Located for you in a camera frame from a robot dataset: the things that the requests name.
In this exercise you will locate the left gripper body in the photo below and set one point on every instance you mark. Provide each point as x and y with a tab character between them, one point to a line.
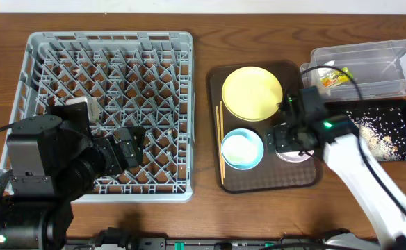
120	153

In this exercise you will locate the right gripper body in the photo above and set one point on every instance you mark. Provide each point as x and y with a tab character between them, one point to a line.
284	139

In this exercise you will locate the white napkin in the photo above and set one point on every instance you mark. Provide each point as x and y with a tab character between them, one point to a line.
326	76

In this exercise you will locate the green snack wrapper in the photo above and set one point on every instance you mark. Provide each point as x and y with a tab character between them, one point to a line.
341	76

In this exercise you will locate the light blue bowl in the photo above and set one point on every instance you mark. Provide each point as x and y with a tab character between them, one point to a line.
255	139

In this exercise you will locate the rice food scraps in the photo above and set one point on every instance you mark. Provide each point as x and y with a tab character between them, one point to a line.
384	131

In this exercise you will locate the small white cup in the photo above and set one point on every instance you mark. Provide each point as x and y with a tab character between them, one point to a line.
237	149

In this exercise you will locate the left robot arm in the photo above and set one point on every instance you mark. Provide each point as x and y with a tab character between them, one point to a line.
54	162

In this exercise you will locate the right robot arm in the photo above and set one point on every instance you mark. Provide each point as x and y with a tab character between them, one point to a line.
379	197

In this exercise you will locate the black waste tray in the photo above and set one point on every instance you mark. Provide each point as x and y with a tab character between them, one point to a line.
341	107

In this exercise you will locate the yellow plate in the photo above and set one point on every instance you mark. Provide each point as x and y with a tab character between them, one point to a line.
252	93

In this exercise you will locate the dark brown serving tray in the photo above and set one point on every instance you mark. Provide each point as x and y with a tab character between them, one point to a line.
271	173

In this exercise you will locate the grey plastic dish rack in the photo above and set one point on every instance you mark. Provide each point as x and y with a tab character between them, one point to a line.
139	79

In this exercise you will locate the right wooden chopstick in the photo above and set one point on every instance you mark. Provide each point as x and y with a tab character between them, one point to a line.
221	138

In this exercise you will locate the clear plastic bin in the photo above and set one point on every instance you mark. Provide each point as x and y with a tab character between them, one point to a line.
379	68

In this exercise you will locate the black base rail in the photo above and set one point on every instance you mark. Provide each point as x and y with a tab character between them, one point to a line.
117	238

